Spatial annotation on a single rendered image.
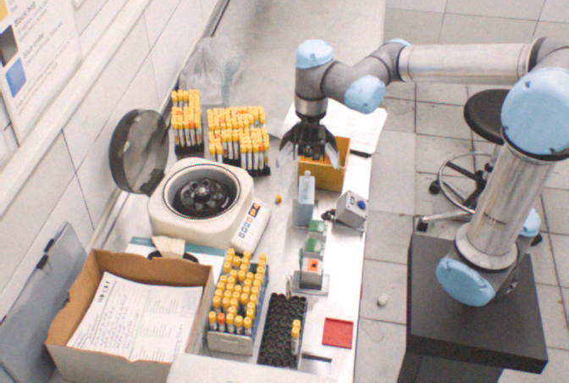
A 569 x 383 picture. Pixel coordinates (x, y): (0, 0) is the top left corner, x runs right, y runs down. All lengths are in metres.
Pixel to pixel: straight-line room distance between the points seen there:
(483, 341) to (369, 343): 1.09
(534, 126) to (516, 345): 0.60
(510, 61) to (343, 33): 1.32
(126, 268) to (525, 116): 0.92
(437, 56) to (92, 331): 0.92
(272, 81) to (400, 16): 1.75
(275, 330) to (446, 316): 0.38
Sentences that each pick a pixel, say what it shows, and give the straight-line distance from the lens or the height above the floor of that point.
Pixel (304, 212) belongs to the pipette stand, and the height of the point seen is 0.94.
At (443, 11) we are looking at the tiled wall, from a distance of 3.72.
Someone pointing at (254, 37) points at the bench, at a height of 0.87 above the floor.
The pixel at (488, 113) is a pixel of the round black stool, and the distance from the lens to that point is 2.46.
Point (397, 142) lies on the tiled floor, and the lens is 3.25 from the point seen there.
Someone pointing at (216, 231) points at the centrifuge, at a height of 0.99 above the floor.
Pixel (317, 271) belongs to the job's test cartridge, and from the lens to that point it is 1.42.
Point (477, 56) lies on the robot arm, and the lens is 1.16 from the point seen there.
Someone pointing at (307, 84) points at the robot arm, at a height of 1.37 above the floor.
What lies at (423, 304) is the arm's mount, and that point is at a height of 0.95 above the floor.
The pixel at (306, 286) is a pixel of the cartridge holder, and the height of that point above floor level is 0.90.
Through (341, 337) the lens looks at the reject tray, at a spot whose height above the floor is 0.88.
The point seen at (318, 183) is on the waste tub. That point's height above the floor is 0.90.
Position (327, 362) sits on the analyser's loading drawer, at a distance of 1.34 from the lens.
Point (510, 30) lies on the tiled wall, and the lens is 3.82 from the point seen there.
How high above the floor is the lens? 2.08
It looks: 43 degrees down
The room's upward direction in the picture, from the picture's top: 1 degrees clockwise
